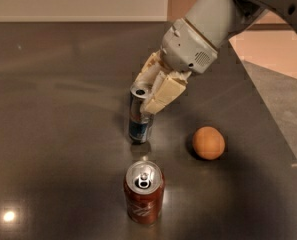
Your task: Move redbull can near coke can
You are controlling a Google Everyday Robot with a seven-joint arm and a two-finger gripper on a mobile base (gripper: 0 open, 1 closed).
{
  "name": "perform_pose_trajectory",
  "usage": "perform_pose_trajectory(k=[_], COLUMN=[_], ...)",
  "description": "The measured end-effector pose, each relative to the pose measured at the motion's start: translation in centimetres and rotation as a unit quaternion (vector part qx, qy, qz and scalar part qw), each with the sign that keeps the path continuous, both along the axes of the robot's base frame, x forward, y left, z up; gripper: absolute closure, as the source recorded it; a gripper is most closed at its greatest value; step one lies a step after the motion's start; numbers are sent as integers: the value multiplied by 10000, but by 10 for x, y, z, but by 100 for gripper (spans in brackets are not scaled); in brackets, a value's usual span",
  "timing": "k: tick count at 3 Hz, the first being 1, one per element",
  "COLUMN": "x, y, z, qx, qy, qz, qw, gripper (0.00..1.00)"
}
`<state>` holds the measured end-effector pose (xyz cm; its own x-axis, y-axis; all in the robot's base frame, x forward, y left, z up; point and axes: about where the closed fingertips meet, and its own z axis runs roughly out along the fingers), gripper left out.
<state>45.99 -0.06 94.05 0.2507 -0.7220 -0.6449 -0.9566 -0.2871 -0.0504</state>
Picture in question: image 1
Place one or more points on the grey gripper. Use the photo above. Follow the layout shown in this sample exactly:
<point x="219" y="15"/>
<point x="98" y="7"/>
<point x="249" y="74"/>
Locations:
<point x="185" y="49"/>

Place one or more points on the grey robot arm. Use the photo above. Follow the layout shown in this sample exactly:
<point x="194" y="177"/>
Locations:
<point x="219" y="20"/>

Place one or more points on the orange ball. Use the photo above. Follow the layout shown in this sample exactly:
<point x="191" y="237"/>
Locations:
<point x="208" y="143"/>

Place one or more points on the silver blue redbull can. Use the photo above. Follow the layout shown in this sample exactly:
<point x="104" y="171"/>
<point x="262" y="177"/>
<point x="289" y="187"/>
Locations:
<point x="140" y="124"/>

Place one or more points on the red coke can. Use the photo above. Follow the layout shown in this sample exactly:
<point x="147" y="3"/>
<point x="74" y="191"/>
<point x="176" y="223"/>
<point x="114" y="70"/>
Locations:
<point x="144" y="185"/>

